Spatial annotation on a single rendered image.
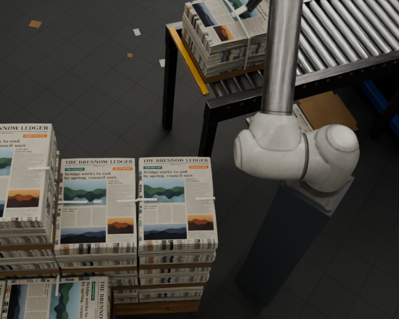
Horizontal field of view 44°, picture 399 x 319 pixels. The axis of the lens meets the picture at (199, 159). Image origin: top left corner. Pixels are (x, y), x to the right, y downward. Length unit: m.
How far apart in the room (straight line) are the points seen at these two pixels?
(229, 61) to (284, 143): 0.74
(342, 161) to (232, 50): 0.81
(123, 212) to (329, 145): 0.77
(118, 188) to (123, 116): 1.29
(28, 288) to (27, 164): 0.53
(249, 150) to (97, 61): 2.06
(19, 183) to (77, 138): 1.41
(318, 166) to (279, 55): 0.36
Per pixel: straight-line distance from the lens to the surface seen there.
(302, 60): 2.45
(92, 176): 1.91
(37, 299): 1.99
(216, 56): 2.13
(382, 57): 2.62
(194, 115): 3.14
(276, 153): 1.54
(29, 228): 1.64
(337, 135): 1.57
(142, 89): 3.25
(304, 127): 3.21
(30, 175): 1.67
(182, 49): 2.34
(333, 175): 1.61
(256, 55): 2.23
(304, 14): 2.71
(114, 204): 1.84
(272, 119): 1.53
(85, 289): 1.97
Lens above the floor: 2.45
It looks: 56 degrees down
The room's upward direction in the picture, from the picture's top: 10 degrees clockwise
